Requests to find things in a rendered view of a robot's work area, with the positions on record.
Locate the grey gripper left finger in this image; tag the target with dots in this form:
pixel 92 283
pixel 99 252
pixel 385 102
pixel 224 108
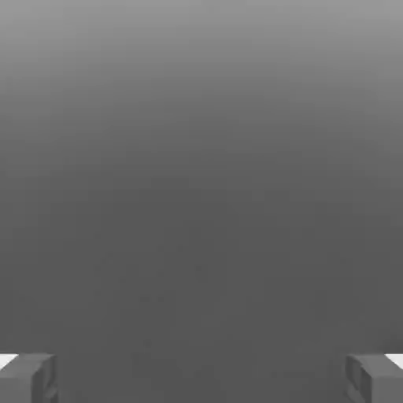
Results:
pixel 22 381

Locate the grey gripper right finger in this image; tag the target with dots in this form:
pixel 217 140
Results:
pixel 377 382

